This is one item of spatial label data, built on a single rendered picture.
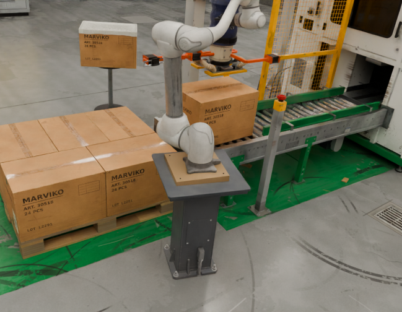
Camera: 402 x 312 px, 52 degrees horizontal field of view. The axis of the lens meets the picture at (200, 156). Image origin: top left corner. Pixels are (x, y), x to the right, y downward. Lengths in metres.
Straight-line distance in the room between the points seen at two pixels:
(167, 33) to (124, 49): 2.47
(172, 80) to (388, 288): 2.06
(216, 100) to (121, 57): 1.84
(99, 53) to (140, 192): 2.03
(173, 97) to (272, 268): 1.43
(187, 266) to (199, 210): 0.46
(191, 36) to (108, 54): 2.64
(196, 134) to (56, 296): 1.33
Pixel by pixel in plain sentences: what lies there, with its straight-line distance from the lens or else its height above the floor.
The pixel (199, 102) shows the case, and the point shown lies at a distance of 3.01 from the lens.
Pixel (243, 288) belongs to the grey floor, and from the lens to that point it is 2.87.
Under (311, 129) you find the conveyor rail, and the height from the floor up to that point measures 0.58.
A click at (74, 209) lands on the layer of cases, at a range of 2.97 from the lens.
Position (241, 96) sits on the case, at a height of 0.94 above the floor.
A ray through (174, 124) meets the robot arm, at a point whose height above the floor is 1.04.
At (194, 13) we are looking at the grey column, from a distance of 4.17.
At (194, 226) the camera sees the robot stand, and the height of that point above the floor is 0.40.
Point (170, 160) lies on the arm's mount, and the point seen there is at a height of 0.78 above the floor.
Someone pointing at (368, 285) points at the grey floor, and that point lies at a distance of 3.20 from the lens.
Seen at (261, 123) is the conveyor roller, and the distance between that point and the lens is 3.84.
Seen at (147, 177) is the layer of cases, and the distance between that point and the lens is 3.08.
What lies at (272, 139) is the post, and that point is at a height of 0.69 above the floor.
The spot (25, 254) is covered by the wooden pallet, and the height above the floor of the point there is 0.04.
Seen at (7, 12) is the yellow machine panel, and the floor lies 0.10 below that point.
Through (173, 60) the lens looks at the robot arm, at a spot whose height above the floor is 1.42.
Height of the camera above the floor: 2.07
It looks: 29 degrees down
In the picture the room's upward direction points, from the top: 6 degrees clockwise
